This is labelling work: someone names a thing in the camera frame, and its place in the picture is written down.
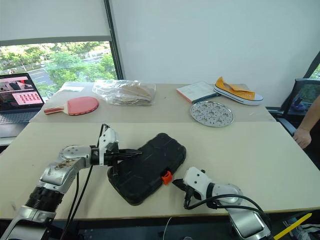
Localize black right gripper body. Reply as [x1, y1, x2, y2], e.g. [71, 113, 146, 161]
[183, 184, 201, 201]

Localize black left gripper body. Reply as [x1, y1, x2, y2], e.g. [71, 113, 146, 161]
[102, 149, 121, 176]

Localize black plastic tool case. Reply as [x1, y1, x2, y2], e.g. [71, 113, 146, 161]
[106, 132, 188, 206]

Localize orange case latch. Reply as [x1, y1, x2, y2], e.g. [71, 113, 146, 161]
[161, 170, 173, 186]

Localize person's bare hand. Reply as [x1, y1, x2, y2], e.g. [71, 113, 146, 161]
[292, 126, 312, 150]

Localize tan paper bundle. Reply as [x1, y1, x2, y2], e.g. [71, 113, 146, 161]
[113, 83, 153, 106]

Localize red table tennis paddle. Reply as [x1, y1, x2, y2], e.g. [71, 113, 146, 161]
[43, 96, 100, 117]

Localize clear plastic bag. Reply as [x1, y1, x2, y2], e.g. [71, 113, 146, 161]
[92, 79, 157, 107]

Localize round metal steamer plate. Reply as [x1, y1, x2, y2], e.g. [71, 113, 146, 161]
[190, 100, 235, 128]

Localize white book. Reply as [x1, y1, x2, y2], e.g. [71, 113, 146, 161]
[176, 81, 220, 104]

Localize yellow canvas sneaker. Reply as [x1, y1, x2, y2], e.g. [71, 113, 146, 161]
[213, 76, 264, 106]

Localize yellow stick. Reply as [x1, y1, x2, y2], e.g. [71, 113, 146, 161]
[273, 212, 312, 240]

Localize open laptop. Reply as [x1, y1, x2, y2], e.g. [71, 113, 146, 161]
[0, 72, 46, 138]

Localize white black striped item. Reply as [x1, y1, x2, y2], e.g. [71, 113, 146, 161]
[297, 223, 320, 240]

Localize person's dark trousers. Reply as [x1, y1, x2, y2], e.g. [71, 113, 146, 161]
[303, 129, 320, 172]

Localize blue purple object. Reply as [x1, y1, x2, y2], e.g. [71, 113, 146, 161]
[291, 98, 307, 112]

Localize white roller blind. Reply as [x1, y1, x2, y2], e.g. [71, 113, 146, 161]
[0, 0, 112, 42]

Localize black mesh office chair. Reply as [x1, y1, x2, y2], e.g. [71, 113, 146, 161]
[266, 57, 320, 137]

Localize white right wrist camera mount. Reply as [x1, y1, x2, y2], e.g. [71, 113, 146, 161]
[183, 166, 213, 201]

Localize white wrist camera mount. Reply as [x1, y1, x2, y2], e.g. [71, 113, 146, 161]
[97, 127, 120, 167]
[183, 166, 213, 201]

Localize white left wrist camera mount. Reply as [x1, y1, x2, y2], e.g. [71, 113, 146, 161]
[97, 127, 120, 167]

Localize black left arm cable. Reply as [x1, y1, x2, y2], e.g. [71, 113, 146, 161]
[63, 123, 111, 240]

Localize thin white cable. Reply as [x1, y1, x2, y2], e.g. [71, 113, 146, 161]
[163, 216, 174, 240]

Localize black window frame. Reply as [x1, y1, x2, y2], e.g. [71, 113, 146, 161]
[104, 0, 126, 81]

